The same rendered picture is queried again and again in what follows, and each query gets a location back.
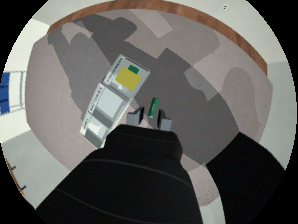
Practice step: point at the yellow block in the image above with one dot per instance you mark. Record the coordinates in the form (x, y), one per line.
(127, 78)

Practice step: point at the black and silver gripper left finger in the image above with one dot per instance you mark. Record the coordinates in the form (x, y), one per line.
(136, 117)

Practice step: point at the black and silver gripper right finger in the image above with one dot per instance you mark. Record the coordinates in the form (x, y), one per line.
(163, 123)

